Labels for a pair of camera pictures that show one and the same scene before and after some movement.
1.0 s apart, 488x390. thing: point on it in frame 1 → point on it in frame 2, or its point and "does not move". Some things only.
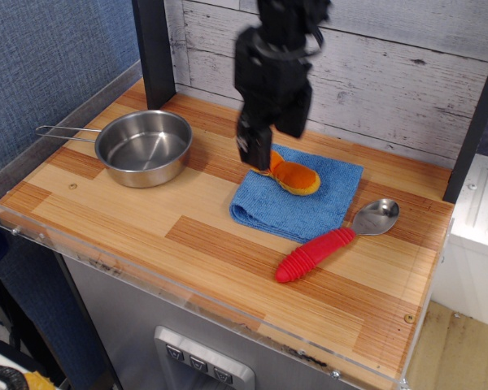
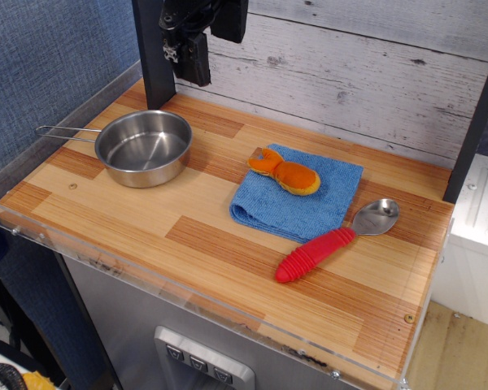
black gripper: (268, 65) → (180, 19)
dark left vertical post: (153, 36) does not move
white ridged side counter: (470, 279) does not move
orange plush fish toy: (294, 177) does not move
